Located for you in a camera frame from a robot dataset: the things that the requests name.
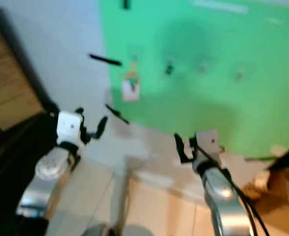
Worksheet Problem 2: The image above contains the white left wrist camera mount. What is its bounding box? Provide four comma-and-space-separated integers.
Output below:
57, 111, 84, 145

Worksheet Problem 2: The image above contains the grey robot foot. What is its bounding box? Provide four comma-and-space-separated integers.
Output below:
83, 225, 109, 236
117, 225, 148, 236

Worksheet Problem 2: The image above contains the brown wooden furniture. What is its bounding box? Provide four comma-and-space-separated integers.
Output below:
243, 140, 289, 217

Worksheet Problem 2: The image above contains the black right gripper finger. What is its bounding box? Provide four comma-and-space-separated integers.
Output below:
173, 132, 194, 164

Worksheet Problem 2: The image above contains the long black tape strip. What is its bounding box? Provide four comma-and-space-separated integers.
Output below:
88, 53, 123, 67
105, 103, 131, 125

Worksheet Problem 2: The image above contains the grey right robot foot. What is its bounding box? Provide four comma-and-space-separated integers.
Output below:
117, 225, 148, 236

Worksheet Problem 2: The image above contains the clear wall hook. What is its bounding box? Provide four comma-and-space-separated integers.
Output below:
197, 59, 209, 75
234, 68, 247, 83

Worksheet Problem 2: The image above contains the black furniture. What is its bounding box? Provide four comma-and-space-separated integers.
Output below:
0, 111, 62, 236

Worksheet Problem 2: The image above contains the brown cardboard box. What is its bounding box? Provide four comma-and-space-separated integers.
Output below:
0, 14, 45, 131

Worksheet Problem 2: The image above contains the grey left robot foot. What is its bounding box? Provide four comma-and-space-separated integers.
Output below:
83, 225, 109, 236

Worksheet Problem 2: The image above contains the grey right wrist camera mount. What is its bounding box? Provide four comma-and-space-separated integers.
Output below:
194, 129, 222, 171

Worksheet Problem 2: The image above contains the green wall sheet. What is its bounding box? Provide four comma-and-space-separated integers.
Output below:
98, 0, 289, 161

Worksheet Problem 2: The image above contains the dark wall hook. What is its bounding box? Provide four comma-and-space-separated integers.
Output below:
164, 61, 176, 77

